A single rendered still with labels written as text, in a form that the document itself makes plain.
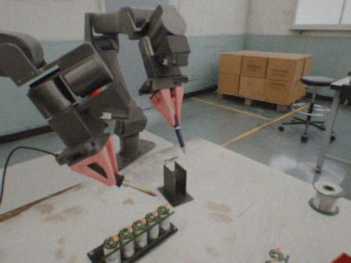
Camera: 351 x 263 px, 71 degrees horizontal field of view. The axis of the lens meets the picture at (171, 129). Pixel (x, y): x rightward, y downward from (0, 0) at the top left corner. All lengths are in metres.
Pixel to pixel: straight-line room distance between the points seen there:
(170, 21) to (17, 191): 0.55
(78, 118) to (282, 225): 0.45
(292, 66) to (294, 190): 3.09
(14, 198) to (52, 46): 2.46
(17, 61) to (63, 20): 2.71
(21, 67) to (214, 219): 0.45
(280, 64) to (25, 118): 3.22
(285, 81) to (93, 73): 3.47
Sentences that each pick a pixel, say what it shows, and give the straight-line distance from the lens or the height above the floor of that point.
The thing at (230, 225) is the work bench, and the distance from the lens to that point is 0.56.
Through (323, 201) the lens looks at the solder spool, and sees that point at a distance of 0.66.
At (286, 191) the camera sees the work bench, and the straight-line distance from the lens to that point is 0.70.
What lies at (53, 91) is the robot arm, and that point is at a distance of 0.41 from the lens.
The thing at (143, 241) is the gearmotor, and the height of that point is 0.78.
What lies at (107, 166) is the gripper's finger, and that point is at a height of 0.91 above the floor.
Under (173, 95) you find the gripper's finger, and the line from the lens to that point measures 0.54.
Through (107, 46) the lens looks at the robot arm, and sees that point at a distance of 0.82.
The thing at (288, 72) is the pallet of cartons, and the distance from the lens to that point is 3.73.
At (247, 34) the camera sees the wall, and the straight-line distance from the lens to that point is 5.33.
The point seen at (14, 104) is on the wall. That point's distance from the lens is 3.03.
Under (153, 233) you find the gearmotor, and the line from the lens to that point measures 0.49.
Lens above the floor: 1.13
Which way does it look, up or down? 23 degrees down
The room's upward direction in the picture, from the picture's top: straight up
